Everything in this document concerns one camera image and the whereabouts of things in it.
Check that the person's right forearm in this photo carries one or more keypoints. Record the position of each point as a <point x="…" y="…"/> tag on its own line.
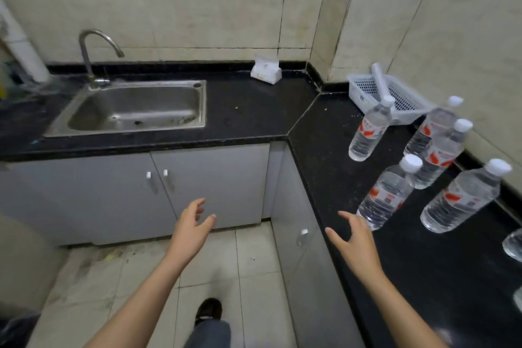
<point x="401" y="313"/>

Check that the person's left thumb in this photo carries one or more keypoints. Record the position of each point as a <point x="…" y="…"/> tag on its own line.
<point x="208" y="223"/>

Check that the white plastic basket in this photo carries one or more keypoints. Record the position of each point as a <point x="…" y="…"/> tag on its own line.
<point x="401" y="103"/>

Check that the blue jeans leg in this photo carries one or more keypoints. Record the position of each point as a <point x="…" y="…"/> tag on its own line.
<point x="208" y="334"/>

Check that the person's right hand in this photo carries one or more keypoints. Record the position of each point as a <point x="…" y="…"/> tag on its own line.
<point x="361" y="250"/>

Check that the black plastic bag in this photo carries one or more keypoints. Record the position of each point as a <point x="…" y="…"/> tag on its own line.
<point x="16" y="331"/>

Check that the white plastic tube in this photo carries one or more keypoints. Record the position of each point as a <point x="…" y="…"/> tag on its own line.
<point x="380" y="80"/>

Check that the grey cabinet door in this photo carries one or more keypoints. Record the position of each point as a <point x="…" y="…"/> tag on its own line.
<point x="310" y="278"/>
<point x="81" y="201"/>
<point x="220" y="184"/>

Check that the person's left forearm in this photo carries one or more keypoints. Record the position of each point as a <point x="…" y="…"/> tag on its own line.
<point x="138" y="307"/>

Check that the beige bin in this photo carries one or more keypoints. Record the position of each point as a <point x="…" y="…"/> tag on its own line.
<point x="26" y="262"/>

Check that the white drain pipe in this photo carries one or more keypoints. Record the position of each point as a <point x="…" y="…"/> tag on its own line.
<point x="24" y="48"/>

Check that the curved steel faucet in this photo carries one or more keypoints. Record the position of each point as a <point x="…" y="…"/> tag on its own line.
<point x="87" y="58"/>

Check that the steel sink basin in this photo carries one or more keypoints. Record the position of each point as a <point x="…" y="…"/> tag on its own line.
<point x="134" y="107"/>

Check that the white tissue pack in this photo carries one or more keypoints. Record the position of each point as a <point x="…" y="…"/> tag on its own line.
<point x="266" y="70"/>

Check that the person's left hand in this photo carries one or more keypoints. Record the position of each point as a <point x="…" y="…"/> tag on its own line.
<point x="186" y="237"/>

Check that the group of clear water bottles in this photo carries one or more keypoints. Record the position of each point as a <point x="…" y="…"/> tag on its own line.
<point x="442" y="154"/>

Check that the person's right thumb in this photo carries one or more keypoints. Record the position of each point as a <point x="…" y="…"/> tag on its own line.
<point x="335" y="236"/>

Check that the black shoe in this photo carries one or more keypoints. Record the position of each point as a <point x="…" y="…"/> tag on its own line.
<point x="208" y="310"/>

